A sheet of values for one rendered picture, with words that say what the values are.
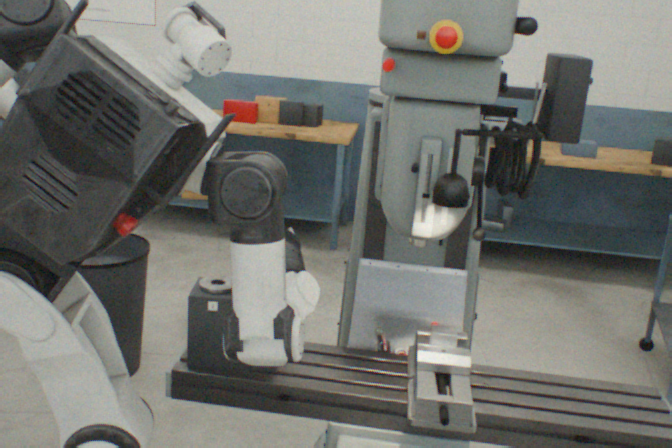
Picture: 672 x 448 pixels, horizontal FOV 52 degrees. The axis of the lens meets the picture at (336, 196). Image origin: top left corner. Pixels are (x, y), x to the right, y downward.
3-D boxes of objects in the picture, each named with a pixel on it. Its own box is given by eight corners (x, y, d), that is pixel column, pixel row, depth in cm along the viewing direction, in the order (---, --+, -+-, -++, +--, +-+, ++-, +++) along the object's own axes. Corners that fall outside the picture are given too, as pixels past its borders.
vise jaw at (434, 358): (469, 376, 158) (471, 361, 157) (415, 369, 159) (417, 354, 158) (467, 363, 163) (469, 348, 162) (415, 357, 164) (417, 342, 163)
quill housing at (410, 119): (467, 249, 149) (487, 103, 141) (374, 238, 151) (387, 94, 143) (463, 223, 168) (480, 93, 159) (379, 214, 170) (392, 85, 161)
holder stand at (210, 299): (276, 373, 166) (281, 297, 160) (186, 366, 166) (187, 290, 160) (281, 349, 177) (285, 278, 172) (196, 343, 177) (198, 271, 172)
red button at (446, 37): (456, 50, 122) (459, 27, 121) (434, 48, 122) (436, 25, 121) (455, 49, 125) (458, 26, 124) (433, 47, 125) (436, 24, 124)
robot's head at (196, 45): (181, 80, 106) (215, 34, 104) (146, 45, 110) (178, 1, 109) (206, 92, 112) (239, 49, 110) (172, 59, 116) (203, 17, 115)
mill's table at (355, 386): (693, 473, 153) (700, 443, 151) (161, 397, 166) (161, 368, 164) (659, 415, 175) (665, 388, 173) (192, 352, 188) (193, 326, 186)
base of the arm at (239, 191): (262, 243, 104) (285, 173, 102) (182, 216, 104) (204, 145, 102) (275, 223, 119) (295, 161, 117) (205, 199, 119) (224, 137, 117)
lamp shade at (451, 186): (437, 207, 134) (441, 177, 132) (427, 197, 141) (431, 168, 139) (472, 208, 135) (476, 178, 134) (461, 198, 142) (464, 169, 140)
